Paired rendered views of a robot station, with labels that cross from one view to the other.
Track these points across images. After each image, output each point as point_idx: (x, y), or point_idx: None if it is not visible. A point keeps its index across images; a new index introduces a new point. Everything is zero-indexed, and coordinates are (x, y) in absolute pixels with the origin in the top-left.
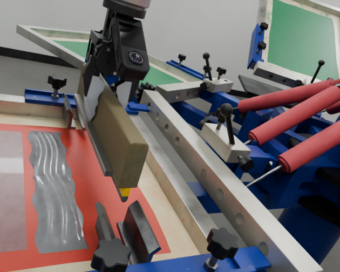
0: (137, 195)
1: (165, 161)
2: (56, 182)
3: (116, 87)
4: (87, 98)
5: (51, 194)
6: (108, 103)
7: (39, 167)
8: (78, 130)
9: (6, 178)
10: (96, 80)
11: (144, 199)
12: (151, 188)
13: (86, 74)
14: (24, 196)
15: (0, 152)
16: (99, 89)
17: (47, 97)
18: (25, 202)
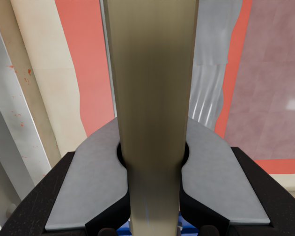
0: (71, 14)
1: (2, 89)
2: (199, 46)
3: (128, 193)
4: (223, 141)
5: (214, 16)
6: (183, 71)
7: (215, 84)
8: None
9: (261, 57)
10: (232, 202)
11: (59, 1)
12: (41, 35)
13: None
14: (250, 16)
15: (254, 115)
16: (198, 169)
17: (187, 222)
18: (251, 1)
